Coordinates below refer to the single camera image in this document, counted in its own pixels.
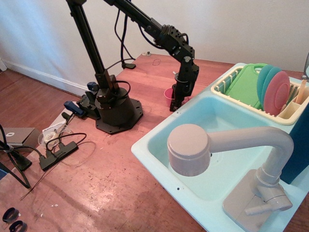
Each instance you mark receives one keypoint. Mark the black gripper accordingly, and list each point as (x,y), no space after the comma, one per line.
(185,82)

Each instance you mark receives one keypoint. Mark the pink plastic cup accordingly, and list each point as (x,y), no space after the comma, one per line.
(168,96)

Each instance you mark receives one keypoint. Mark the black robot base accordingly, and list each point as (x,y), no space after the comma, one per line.
(112,109)

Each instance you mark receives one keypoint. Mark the light blue toy sink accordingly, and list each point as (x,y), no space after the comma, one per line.
(202,196)

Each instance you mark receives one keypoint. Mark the green cutting board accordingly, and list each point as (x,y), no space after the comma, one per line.
(244,87)

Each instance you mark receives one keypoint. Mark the teal plate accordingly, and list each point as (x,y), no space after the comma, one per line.
(265,76)

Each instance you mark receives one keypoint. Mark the pink plate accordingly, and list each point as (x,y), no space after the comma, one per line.
(277,93)

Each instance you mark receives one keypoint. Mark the blue clamp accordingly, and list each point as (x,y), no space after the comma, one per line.
(74,108)

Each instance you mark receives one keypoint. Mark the cream dish rack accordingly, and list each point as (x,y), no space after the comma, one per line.
(290,112)

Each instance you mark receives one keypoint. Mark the cream toy utensil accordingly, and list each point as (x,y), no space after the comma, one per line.
(301,91)

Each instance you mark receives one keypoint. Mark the grey toy faucet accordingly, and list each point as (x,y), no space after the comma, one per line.
(258,194)

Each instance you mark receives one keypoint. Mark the clear plastic tape roll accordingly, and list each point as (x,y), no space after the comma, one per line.
(51,137)

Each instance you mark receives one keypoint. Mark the black USB hub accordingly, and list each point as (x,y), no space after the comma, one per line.
(52,159)

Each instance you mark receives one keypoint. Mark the grey cardboard box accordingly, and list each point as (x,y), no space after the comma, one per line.
(26,137)

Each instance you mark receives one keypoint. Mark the black power adapter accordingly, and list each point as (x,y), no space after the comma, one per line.
(22,162)

